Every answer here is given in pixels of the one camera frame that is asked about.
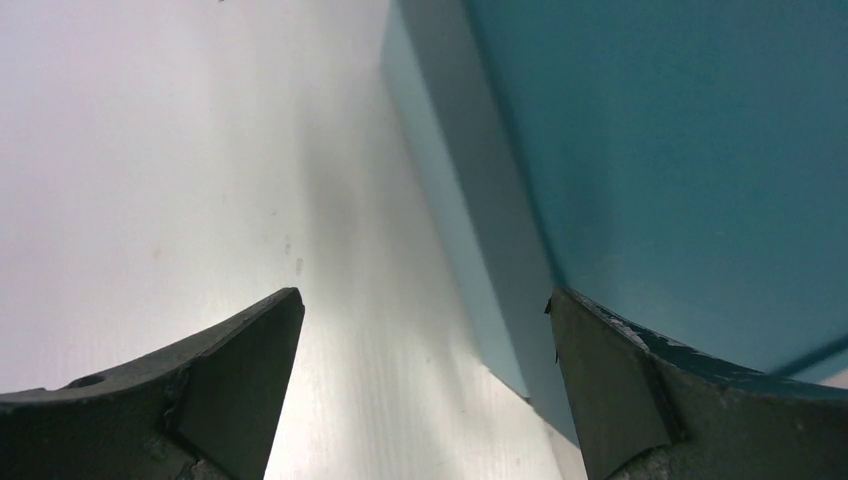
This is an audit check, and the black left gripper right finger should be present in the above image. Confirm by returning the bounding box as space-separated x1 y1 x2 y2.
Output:
546 287 847 479

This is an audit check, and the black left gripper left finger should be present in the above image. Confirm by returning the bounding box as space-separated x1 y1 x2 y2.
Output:
1 288 305 479

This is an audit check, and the teal drawer organizer box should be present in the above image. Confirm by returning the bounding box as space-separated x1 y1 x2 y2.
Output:
382 1 847 439

